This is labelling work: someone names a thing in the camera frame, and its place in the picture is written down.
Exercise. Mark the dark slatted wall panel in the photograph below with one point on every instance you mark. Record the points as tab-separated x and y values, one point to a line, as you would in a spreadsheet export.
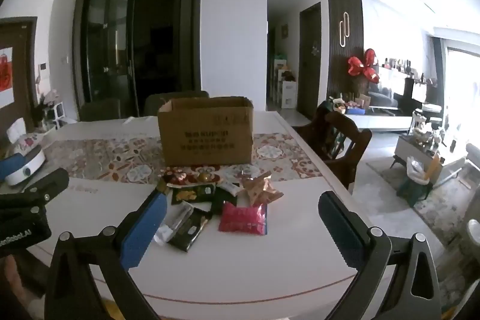
335	80

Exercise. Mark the floral tissue box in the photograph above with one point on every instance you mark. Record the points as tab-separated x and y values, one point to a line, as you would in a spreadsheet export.
24	140

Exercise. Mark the red balloon bow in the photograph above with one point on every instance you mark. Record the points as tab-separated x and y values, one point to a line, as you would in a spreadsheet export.
362	67

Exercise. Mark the red door poster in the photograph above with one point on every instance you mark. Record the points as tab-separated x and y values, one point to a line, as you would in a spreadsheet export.
5	69

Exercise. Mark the dark grey armchair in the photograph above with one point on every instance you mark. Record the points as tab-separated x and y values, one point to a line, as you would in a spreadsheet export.
382	97

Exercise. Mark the dark glass sliding door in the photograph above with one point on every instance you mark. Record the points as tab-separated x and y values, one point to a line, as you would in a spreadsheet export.
138	39

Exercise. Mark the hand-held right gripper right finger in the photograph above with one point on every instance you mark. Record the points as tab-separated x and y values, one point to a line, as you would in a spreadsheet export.
343	226

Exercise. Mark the pink snack packet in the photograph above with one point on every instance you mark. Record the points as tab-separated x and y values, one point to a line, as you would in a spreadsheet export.
243	218

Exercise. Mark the small white snack packet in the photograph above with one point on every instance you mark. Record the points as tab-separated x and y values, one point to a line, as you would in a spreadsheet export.
230	188

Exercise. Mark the patterned table runner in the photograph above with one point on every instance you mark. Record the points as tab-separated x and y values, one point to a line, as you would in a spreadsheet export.
112	162

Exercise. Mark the dark green snack packet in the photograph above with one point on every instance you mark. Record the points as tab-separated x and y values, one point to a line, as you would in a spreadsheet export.
222	202
189	232

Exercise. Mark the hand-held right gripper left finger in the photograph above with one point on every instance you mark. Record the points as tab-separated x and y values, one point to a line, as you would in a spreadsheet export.
144	226

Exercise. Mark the green stool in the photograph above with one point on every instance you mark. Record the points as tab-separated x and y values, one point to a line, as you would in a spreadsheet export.
414	189

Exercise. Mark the light grey sofa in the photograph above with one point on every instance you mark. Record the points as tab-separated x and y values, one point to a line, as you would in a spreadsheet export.
474	155

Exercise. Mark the clear plastic snack packet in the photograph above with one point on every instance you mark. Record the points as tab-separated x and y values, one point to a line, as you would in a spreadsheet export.
175	220

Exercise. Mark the cardboard box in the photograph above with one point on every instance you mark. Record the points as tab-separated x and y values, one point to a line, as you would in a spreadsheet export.
206	134

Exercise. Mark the white hallway shelf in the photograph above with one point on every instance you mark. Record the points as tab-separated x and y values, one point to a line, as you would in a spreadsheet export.
287	95

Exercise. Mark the wooden chair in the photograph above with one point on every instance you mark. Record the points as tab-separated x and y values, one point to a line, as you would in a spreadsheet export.
337	143

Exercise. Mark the dark green dining chair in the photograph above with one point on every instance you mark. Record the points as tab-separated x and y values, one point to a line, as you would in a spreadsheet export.
176	100
99	110

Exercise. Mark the foil wrapped candy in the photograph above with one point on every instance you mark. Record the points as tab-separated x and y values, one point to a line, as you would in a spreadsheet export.
205	177

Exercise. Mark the white clip-shaped wall lamp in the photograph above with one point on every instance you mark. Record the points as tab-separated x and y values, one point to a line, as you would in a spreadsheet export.
344	29

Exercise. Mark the brown wooden door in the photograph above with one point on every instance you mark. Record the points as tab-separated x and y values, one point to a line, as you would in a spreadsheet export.
20	80

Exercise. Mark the brown crinkled snack packet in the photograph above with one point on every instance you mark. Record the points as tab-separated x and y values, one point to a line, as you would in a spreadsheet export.
260	190

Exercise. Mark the dark hallway door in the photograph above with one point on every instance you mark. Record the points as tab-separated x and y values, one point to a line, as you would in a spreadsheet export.
310	57

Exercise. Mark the white low cabinet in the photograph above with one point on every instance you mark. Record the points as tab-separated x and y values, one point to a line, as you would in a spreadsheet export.
378	120

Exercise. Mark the white and blue appliance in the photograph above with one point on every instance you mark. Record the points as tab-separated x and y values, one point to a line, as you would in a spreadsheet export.
22	167

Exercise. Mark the cluttered coffee table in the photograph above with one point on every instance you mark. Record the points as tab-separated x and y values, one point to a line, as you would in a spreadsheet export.
420	149

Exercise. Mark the pink flower bouquet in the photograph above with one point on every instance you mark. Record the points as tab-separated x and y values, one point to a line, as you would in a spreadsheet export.
48	98

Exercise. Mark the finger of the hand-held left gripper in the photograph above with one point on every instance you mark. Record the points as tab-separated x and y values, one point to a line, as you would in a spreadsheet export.
45	187

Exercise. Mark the patterned floor rug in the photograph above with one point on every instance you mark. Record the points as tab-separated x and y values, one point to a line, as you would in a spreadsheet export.
438	200

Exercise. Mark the green cracker packet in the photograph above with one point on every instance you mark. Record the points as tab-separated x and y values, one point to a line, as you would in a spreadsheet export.
189	194

